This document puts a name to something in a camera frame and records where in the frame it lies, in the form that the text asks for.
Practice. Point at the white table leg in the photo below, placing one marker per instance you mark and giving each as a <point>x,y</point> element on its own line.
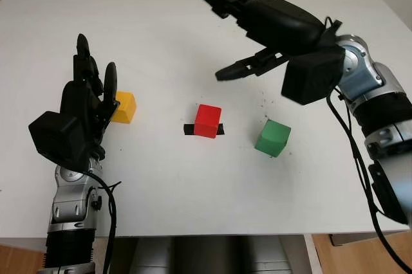
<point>313,254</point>
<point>100,258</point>

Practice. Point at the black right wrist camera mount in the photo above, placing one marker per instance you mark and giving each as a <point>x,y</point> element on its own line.
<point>309,78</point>

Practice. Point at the black tape strip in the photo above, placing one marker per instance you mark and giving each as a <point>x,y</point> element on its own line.
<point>188,130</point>

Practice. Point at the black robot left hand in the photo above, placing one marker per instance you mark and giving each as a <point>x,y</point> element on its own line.
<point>75,100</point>

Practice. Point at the grey robot torso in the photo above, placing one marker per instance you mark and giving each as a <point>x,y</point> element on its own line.
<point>206,254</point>

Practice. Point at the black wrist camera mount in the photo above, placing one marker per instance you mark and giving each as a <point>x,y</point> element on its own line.
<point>309,78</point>
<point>56,135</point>

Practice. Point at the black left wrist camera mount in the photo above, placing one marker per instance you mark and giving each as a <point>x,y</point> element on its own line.
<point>56,135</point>

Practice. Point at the green wooden block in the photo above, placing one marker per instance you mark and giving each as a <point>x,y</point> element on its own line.
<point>273,139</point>

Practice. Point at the yellow wooden block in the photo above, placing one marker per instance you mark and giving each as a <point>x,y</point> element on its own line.
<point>126,106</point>

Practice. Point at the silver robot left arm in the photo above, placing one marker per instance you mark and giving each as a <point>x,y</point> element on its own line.
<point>69,203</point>

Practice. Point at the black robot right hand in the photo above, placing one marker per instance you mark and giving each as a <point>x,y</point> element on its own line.
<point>280,23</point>

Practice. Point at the red wooden block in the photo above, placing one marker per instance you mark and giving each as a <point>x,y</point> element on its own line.
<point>207,121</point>

